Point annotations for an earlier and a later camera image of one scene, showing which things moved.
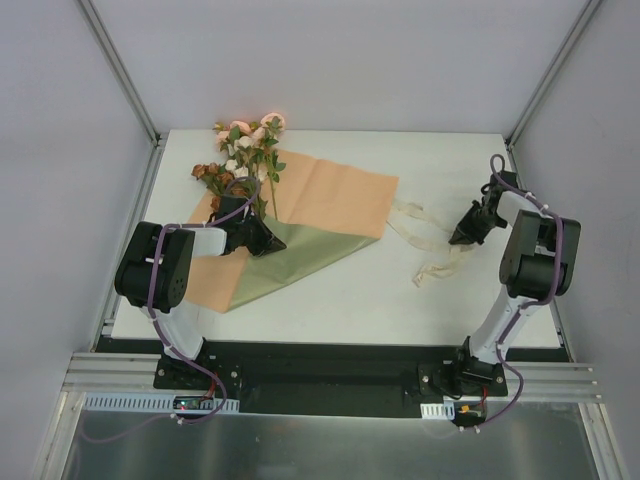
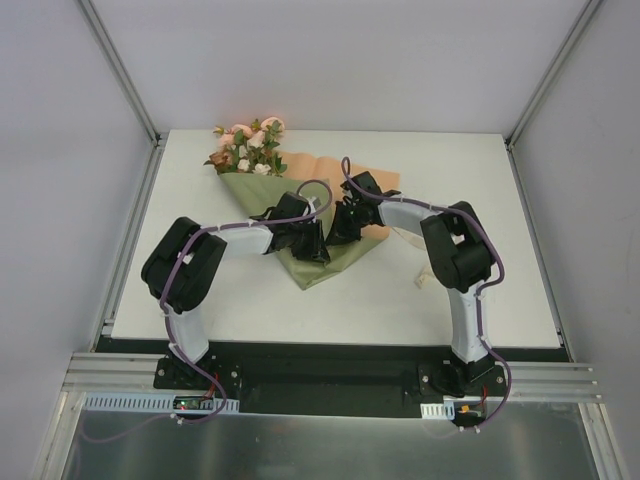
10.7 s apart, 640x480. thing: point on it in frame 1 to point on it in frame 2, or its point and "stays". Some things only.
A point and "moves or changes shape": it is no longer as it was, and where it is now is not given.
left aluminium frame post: (119, 73) stays
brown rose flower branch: (218, 181) to (221, 160)
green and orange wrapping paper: (324, 211) moves or changes shape
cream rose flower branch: (250, 157) moves or changes shape
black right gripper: (476, 220) to (345, 225)
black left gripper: (255, 232) to (310, 241)
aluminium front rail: (541, 381) stays
